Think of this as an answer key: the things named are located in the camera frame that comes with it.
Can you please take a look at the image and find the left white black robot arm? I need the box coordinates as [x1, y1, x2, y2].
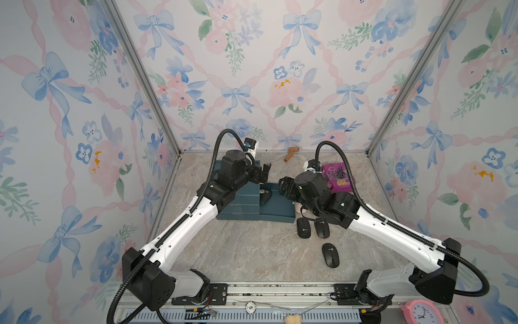
[110, 150, 271, 311]

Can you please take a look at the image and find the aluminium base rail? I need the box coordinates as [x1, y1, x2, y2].
[132, 282, 418, 323]

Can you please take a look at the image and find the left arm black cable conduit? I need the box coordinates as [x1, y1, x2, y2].
[106, 128, 248, 324]

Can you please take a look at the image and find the pink alarm clock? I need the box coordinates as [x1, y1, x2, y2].
[401, 299, 445, 324]

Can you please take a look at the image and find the teal bottom drawer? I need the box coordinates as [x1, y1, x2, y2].
[258, 183, 296, 224]

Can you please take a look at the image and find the purple snack bag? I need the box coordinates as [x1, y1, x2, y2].
[322, 163, 353, 193]

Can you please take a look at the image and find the pink computer mouse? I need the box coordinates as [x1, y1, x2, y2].
[294, 202, 302, 214]

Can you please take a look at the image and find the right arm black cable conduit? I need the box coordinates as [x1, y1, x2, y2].
[314, 140, 490, 298]

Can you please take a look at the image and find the black computer mouse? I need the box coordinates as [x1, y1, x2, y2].
[260, 188, 272, 205]
[314, 219, 330, 239]
[322, 243, 340, 269]
[296, 217, 312, 239]

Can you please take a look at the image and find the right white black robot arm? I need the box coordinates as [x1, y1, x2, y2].
[279, 171, 461, 305]

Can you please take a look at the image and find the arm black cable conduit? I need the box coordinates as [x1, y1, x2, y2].
[314, 140, 490, 298]
[106, 128, 248, 324]

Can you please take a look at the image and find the teal drawer cabinet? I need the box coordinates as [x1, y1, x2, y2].
[210, 151, 261, 220]

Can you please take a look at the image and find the wooden handle roller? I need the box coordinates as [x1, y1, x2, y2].
[284, 147, 299, 163]

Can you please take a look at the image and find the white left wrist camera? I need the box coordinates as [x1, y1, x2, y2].
[244, 138, 258, 157]

